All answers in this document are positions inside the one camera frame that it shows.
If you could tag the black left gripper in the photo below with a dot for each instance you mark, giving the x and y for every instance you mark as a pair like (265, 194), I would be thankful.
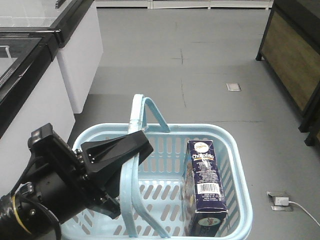
(60, 182)

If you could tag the light blue plastic basket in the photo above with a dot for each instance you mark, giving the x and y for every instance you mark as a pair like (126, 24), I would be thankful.
(152, 199)

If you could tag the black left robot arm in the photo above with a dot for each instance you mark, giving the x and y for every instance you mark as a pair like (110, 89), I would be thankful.
(11, 226)

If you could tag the dark blue Chocofello cookie box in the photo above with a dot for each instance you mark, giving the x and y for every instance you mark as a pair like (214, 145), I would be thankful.
(204, 205)

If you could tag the near white chest freezer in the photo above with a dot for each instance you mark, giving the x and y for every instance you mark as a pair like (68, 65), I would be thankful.
(32, 94)

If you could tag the white chest freezer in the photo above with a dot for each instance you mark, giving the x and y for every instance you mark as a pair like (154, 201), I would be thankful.
(75, 27)
(32, 94)

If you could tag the far white chest freezer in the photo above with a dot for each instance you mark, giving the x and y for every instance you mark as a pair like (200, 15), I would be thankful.
(75, 27)

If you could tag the far steel floor plate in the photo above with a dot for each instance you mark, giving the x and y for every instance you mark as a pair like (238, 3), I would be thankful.
(233, 87)

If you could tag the white power plug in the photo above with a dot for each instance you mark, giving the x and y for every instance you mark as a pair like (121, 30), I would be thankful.
(282, 201)

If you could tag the open floor socket box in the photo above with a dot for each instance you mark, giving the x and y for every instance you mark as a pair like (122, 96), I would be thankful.
(271, 194)

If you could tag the white shelf base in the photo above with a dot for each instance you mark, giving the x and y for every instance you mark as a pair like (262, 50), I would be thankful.
(185, 4)

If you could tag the black wooden display stand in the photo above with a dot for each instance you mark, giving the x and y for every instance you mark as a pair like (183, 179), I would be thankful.
(291, 47)

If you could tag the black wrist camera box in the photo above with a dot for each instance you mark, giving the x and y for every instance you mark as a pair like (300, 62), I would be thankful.
(41, 134)

